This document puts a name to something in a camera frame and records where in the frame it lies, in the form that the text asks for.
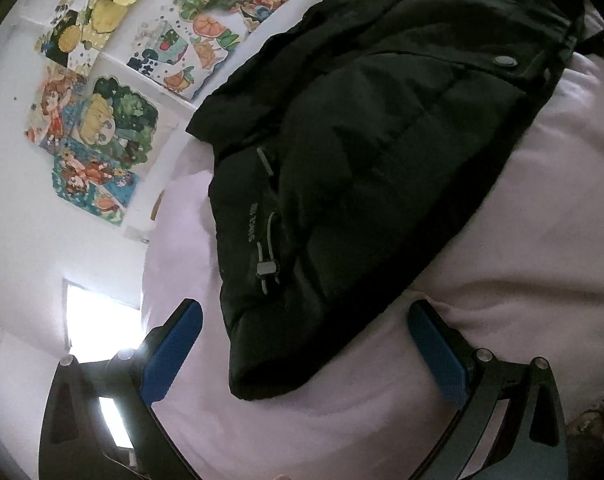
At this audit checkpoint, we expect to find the black and yellow moon drawing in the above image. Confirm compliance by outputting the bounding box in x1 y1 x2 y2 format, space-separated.
36 0 148 75

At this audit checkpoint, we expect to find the blue swimming girl drawing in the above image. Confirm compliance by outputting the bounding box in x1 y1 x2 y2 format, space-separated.
51 151 141 227

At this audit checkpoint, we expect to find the blond figure green drawing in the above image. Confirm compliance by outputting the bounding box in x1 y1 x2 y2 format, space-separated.
78 75 161 172

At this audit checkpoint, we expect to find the black puffer jacket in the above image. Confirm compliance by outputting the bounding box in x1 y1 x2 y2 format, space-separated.
186 0 586 402

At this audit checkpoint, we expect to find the pink bed sheet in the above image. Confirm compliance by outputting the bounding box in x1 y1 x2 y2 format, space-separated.
141 0 604 480

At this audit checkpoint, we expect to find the orange-haired girl drawing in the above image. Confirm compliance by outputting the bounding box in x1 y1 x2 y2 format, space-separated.
24 66 91 152

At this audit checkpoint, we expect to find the bright window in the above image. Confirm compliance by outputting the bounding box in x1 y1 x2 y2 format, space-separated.
63 279 144 453

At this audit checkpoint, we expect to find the white fruit drink drawing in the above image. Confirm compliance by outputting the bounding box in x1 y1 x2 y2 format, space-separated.
126 1 243 102

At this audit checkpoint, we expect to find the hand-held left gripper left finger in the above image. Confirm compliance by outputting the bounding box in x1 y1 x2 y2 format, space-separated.
39 298 203 480

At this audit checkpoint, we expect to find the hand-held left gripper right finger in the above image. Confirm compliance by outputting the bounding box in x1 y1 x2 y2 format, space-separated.
408 299 570 480

